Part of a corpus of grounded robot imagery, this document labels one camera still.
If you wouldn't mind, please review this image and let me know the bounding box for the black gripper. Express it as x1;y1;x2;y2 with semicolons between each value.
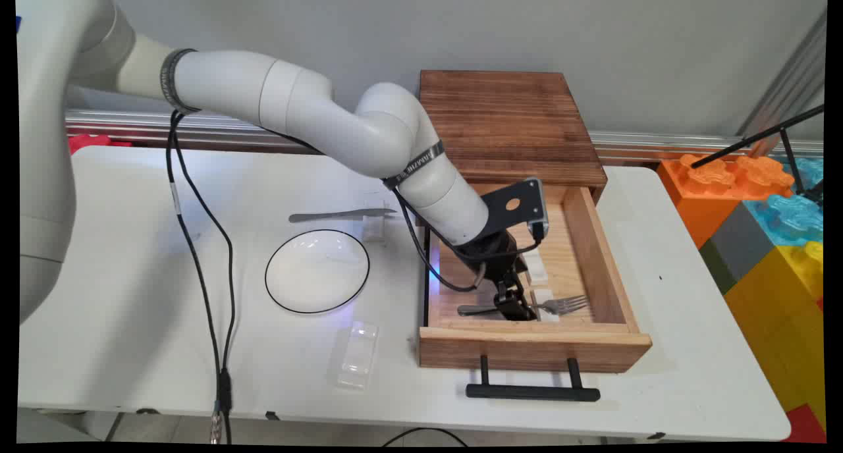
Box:
456;230;538;323

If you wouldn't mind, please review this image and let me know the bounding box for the silver table knife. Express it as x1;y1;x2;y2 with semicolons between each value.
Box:
288;207;398;224

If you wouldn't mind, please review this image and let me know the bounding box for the white ceramic cutlery rest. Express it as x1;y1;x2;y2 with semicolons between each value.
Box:
522;249;550;286
362;200;388;244
532;288;562;323

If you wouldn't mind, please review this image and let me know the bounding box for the silver fork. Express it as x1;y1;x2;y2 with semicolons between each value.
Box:
458;294;589;319

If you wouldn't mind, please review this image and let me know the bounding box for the light wooden drawer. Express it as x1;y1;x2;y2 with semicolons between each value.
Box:
419;182;653;374

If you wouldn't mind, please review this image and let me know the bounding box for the clear plastic cutlery rest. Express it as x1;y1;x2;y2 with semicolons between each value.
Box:
336;320;381;390

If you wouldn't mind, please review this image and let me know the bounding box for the dark wooden drawer cabinet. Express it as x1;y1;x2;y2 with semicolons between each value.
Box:
415;70;609;227

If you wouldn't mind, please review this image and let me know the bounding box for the white plate with black rim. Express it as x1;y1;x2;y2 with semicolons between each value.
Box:
265;228;371;315

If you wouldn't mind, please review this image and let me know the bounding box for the orange toy block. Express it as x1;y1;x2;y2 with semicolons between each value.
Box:
657;153;796;250

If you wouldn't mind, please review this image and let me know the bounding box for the gray toy block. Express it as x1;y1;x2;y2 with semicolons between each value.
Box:
699;201;779;296

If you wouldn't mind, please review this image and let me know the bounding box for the yellow toy block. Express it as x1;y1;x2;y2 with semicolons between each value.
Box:
723;241;827;433

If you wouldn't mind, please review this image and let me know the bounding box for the black tripod stand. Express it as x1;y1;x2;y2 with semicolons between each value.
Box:
690;104;825;205

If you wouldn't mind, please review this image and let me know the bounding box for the translucent blue toy block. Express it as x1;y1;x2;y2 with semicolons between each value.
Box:
743;157;825;246

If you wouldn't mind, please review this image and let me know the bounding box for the red toy block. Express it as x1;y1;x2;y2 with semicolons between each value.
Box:
782;404;827;444
68;134;132;155

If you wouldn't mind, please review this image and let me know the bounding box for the slanted aluminium profile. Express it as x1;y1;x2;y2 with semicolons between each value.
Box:
736;12;827;141

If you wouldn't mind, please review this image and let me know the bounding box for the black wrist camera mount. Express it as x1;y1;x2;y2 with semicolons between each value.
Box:
486;178;548;243

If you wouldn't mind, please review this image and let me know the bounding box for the black drawer handle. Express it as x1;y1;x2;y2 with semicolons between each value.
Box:
466;356;601;402

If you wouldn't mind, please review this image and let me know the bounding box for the black floor cable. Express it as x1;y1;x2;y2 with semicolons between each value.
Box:
381;427;470;448

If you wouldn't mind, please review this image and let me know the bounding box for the black velcro strap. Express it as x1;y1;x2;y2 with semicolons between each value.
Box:
382;140;446;190
159;47;200;115

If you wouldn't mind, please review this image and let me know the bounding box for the aluminium wall rail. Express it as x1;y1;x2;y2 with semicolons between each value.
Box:
65;109;824;168

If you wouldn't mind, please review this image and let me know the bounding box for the black cable with white tag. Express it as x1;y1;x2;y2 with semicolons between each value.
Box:
165;113;226;444

